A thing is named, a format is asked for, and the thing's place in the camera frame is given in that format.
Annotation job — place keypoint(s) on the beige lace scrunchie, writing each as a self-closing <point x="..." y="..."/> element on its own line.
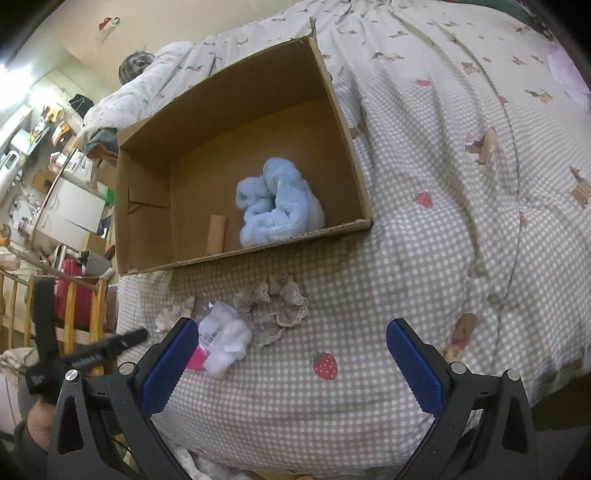
<point x="277" y="309"/>

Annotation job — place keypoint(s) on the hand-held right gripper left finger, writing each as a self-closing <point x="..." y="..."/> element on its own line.
<point x="168" y="369"/>

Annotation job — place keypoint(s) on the red white wall decoration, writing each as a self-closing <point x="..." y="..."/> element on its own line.
<point x="110" y="23"/>

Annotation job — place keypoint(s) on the pink fluffy item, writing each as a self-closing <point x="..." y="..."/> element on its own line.
<point x="197" y="359"/>

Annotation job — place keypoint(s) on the grey striped plush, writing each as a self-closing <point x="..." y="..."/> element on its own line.
<point x="131" y="67"/>

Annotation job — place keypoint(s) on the grey bin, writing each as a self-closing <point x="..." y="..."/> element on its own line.
<point x="94" y="263"/>

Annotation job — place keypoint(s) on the small beige scrunchie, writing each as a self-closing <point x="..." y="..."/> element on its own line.
<point x="168" y="318"/>

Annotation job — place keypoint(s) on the checked printed bedsheet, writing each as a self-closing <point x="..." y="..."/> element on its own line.
<point x="415" y="240"/>

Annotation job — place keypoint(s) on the brown cardboard box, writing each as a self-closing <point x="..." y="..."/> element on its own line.
<point x="152" y="184"/>

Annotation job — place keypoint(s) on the green plastic item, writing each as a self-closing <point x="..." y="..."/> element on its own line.
<point x="109" y="195"/>

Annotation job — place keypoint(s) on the white kitchen cabinet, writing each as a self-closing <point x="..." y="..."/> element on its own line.
<point x="69" y="207"/>

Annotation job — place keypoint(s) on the beige cardboard tube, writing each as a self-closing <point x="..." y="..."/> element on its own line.
<point x="216" y="235"/>

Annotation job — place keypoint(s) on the teal mattress corner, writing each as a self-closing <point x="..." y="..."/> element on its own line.
<point x="99" y="141"/>

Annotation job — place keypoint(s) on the pink cloth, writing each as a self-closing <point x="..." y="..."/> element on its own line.
<point x="570" y="76"/>

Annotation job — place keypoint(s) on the wooden rack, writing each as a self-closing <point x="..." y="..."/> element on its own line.
<point x="69" y="314"/>

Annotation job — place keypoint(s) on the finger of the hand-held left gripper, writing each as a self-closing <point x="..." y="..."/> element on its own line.
<point x="106" y="347"/>
<point x="45" y="318"/>

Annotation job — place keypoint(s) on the black hanging garment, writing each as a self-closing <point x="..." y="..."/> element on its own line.
<point x="78" y="100"/>

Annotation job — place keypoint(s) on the light blue fluffy cloth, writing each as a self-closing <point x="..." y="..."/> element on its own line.
<point x="281" y="207"/>

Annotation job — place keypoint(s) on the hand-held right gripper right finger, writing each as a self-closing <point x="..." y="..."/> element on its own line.
<point x="413" y="364"/>

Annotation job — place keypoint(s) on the red suitcase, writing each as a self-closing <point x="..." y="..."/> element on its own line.
<point x="74" y="295"/>

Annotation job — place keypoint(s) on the white printed duvet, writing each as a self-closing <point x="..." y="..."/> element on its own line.
<point x="134" y="99"/>

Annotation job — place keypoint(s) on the person's left forearm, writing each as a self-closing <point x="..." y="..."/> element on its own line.
<point x="32" y="443"/>

